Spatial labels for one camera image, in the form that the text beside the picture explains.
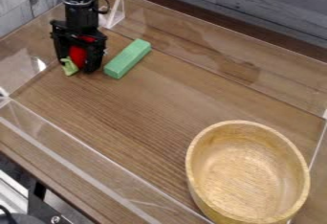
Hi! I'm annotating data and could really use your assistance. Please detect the clear acrylic tray walls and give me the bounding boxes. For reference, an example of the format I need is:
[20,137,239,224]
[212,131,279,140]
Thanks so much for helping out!
[0,0,327,224]

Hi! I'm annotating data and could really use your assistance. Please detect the green rectangular block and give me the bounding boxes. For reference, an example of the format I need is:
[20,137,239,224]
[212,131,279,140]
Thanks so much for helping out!
[104,39,152,79]

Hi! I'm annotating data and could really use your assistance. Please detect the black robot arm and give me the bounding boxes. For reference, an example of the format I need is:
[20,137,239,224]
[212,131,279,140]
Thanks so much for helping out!
[49,0,108,73]

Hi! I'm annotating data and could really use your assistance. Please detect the black metal equipment base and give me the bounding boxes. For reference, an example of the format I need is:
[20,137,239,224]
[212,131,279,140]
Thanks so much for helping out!
[0,170,73,224]

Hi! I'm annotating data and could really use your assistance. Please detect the light wooden bowl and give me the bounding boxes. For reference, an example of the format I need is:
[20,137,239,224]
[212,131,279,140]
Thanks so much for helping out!
[185,120,311,224]

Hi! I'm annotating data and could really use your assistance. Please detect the red plush strawberry toy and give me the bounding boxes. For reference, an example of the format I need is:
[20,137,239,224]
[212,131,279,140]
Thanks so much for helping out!
[60,44,88,77]

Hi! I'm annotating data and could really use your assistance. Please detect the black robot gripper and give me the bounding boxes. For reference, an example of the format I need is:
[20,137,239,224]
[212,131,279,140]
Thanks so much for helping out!
[49,20,107,73]

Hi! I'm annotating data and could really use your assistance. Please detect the black cable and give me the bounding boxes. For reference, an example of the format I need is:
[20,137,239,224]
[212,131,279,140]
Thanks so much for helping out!
[0,203,17,224]

